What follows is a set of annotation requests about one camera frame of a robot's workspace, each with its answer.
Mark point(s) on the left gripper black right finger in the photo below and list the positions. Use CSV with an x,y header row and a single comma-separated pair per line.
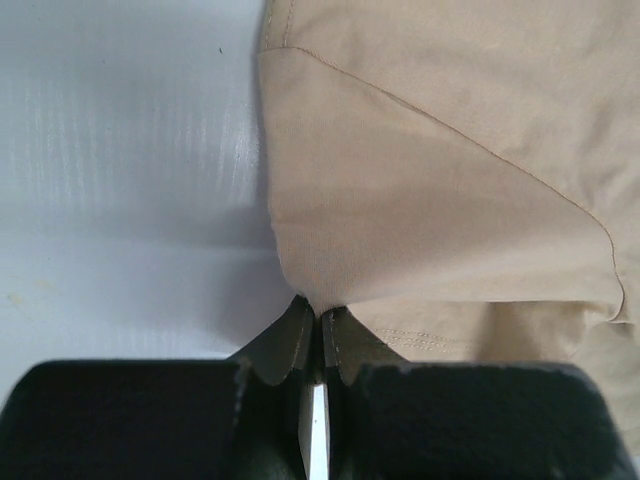
x,y
390,418

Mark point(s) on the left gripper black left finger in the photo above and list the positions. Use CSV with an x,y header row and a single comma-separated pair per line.
x,y
244,417

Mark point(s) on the beige t-shirt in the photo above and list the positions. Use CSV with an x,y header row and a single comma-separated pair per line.
x,y
462,175

